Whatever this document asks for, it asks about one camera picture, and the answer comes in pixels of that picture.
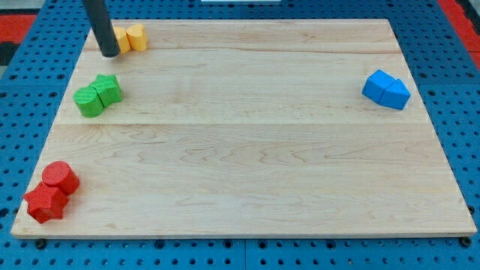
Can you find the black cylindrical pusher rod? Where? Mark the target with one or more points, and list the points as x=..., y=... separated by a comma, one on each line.
x=102, y=27

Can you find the yellow hexagon block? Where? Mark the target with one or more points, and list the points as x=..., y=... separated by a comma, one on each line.
x=122, y=39

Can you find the yellow heart block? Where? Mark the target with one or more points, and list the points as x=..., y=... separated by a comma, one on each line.
x=137, y=37

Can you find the green star block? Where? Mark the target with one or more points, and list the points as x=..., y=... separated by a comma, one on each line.
x=108, y=89

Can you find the green cylinder block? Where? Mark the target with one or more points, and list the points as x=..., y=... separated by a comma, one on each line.
x=88, y=102

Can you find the wooden board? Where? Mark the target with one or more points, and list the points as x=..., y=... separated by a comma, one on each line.
x=250, y=129

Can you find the red cylinder block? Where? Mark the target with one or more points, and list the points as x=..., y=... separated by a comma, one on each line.
x=59, y=174

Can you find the red star block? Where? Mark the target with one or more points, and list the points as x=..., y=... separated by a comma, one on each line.
x=45, y=203

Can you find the blue cube block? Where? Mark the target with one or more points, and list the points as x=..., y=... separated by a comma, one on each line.
x=376, y=84

